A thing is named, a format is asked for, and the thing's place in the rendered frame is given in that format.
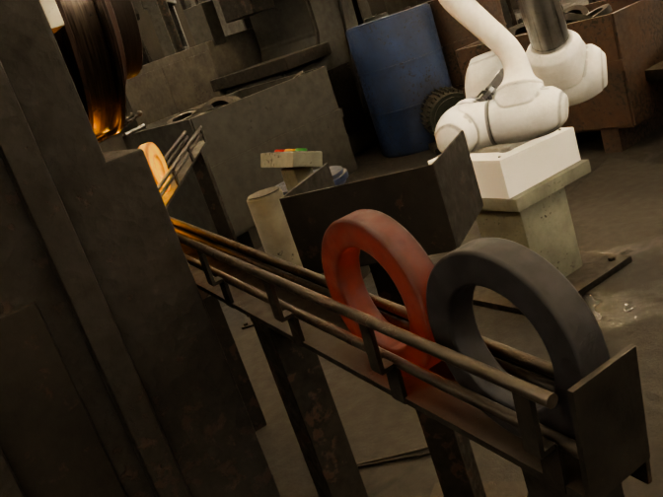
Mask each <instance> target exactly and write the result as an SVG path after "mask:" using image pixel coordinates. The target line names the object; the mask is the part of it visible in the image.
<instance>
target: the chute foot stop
mask: <svg viewBox="0 0 663 497"><path fill-rule="evenodd" d="M567 396H568V402H569V407H570V413H571V419H572V424H573V430H574V436H575V442H576V447H577V453H578V458H579V464H580V469H581V475H582V481H583V487H584V492H585V497H605V496H607V495H608V494H609V493H610V492H611V491H612V490H614V489H615V488H616V487H617V486H618V485H619V484H621V483H622V482H623V481H624V480H625V479H626V478H628V477H629V476H630V475H631V474H632V473H633V472H635V471H636V470H637V469H638V468H639V467H640V466H642V465H643V464H644V463H645V462H646V461H648V460H649V459H650V451H649V443H648V436H647V428H646V421H645V413H644V405H643V398H642V390H641V383H640V375H639V368H638V361H637V353H636V346H634V345H631V344H630V345H628V346H627V347H625V348H624V349H623V350H621V351H620V352H619V353H617V354H616V355H615V356H613V357H612V358H610V359H609V360H608V361H606V362H605V363H604V364H602V365H601V366H600V367H598V368H597V369H595V370H594V371H593V372H591V373H590V374H589V375H587V376H586V377H585V378H583V379H582V380H580V381H579V382H578V383H576V384H575V385H574V386H572V387H571V388H570V389H568V390H567Z"/></svg>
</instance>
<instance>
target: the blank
mask: <svg viewBox="0 0 663 497"><path fill-rule="evenodd" d="M138 149H142V150H143V151H144V154H145V156H146V159H147V161H148V164H149V166H150V169H151V172H152V174H153V176H154V179H155V182H156V183H157V185H158V184H159V182H160V181H161V179H162V178H163V177H164V175H165V174H166V172H167V171H168V166H167V164H166V161H165V159H164V157H163V155H162V153H161V151H160V150H159V148H158V147H157V146H156V145H155V144H154V143H152V142H148V143H145V144H142V145H140V146H139V147H138Z"/></svg>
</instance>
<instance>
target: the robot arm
mask: <svg viewBox="0 0 663 497"><path fill-rule="evenodd" d="M438 1H439V2H440V4H441V5H442V6H443V7H444V9H445V10H446V11H447V12H448V13H449V14H450V15H451V16H452V17H454V18H455V19H456V20H457V21H458V22H459V23H460V24H462V25H463V26H464V27H465V28H466V29H467V30H469V31H470V32H471V33H472V34H473V35H474V36H476V37H477V38H478V39H479V40H480V41H481V42H483V43H484V44H485V45H486V46H487V47H488V48H490V49H491V51H489V52H486V53H484V54H481V55H479V56H476V57H474V58H472V59H471V61H470V63H469V67H468V69H467V73H466V80H465V91H466V98H465V99H464V100H461V101H459V102H458V103H457V104H456V105H455V106H452V107H451V108H449V109H448V110H447V111H446V112H445V113H444V114H443V115H442V116H441V117H440V119H439V121H438V122H437V125H436V128H435V132H434V136H435V139H436V143H437V148H438V150H439V151H440V152H441V153H442V152H443V151H444V150H445V149H446V147H447V146H448V145H449V144H450V143H451V142H452V141H453V139H454V138H455V137H456V136H457V135H458V134H459V133H460V132H461V130H464V133H465V137H466V141H467V144H468V148H469V152H470V154H471V153H506V152H509V151H511V150H513V149H514V148H516V147H518V146H521V145H523V144H525V143H527V142H529V141H531V140H534V139H536V138H540V137H543V136H546V135H548V134H551V133H553V132H555V131H557V130H558V129H560V128H561V127H562V126H563V125H564V124H565V122H566V121H567V118H568V107H571V106H574V105H578V104H581V103H583V102H586V101H588V100H590V99H592V98H593V97H595V96H597V95H598V94H600V93H601V92H602V91H603V89H604V88H605V87H606V86H607V85H608V72H607V59H606V54H605V52H604V51H602V50H601V48H600V47H598V46H596V45H594V44H591V43H590V44H585V42H584V41H583V40H582V39H581V37H580V35H579V34H578V33H576V32H574V31H572V30H569V29H568V28H567V25H566V22H565V18H564V15H563V12H562V8H561V4H560V1H559V0H517V2H518V5H519V8H520V11H521V15H522V18H523V21H524V24H525V27H526V30H527V33H528V36H529V40H530V45H529V46H528V49H527V51H526V52H525V50H524V49H523V47H522V45H521V44H520V43H519V41H518V40H517V39H516V38H515V37H514V36H513V35H512V34H511V33H510V32H509V31H507V30H506V29H505V28H504V27H503V26H502V25H501V24H500V23H499V22H498V21H496V20H495V19H494V18H493V17H492V16H491V15H490V14H489V13H488V12H487V11H486V10H485V9H484V8H483V7H482V6H481V5H480V4H479V3H478V2H477V1H476V0H438Z"/></svg>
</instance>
